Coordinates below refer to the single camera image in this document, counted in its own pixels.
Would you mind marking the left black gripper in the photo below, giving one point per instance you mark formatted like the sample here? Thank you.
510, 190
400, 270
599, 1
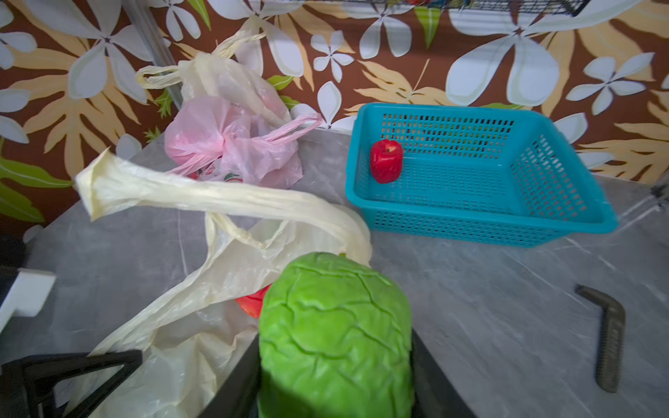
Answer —
28, 384

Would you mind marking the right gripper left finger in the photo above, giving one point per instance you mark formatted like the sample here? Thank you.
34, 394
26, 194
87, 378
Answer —
237, 397

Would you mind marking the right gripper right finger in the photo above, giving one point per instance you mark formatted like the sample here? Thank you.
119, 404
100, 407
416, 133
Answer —
435, 395

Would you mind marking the yellow plastic bag with fruit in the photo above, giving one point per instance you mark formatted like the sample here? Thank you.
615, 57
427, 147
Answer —
191, 336

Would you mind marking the red fruit toy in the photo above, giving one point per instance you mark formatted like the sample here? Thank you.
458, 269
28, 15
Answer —
252, 304

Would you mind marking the green cabbage toy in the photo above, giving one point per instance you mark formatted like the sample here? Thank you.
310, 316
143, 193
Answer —
335, 340

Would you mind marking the teal plastic basket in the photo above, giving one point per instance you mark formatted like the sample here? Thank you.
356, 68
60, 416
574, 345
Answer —
494, 176

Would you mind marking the red apple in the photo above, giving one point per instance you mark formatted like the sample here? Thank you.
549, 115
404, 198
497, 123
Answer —
386, 161

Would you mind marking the pink plastic bag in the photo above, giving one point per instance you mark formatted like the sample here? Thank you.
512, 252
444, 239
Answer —
212, 139

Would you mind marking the pale yellow bag at back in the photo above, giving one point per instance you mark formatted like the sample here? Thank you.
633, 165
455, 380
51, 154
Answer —
217, 74

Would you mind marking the grey allen key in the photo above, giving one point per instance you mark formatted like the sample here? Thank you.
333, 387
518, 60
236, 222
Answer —
611, 338

